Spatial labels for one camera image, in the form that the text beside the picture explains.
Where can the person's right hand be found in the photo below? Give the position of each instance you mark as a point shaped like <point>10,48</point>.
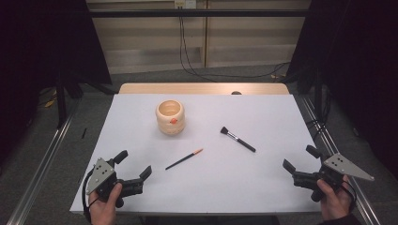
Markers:
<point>336,203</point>

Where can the black pencil with orange end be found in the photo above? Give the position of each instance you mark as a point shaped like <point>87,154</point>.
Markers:
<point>183,159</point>

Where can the white table mat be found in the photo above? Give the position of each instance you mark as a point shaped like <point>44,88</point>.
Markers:
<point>203,187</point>

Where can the black makeup brush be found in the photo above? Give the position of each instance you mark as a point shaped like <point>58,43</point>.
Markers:
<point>239,140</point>

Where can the white wall outlet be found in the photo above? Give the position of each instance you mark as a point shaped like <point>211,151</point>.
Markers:
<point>185,3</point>

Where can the dark horizontal bar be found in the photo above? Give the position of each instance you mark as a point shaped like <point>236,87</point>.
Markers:
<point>200,13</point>

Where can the wooden ribbed cup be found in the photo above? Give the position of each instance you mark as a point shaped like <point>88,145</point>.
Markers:
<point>170,125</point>

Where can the person's left hand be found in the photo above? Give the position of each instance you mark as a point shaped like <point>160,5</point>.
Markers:
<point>103,211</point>

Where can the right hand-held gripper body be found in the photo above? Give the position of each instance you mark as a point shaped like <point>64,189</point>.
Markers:
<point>339,165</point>

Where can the small yellow object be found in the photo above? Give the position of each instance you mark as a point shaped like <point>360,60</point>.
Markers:
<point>50,103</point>

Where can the metal floor rail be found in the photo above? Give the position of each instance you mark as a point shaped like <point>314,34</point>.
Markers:
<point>331,143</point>
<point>43,159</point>

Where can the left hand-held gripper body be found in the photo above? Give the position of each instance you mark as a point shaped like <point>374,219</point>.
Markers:
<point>101,175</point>

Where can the small dark round object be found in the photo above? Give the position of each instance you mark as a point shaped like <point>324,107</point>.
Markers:
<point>236,92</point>

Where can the small black stick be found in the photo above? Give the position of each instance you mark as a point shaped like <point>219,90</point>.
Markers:
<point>84,133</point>

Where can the black stand leg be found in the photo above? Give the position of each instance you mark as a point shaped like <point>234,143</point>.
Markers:
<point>61,103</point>
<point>318,93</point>

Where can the black curtain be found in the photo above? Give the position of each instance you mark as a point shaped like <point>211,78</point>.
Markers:
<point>40,47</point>
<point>359,62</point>

